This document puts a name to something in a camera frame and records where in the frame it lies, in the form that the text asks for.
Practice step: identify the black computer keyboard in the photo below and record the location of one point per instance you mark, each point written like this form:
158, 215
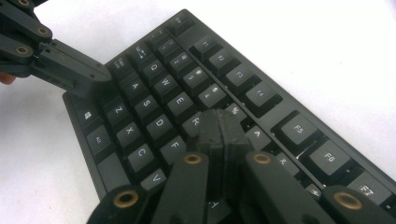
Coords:
180, 104

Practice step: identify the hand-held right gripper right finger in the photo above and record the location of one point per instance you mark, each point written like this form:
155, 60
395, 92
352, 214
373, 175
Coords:
235, 137

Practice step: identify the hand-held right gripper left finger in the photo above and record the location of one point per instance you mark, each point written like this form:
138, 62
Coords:
213, 133

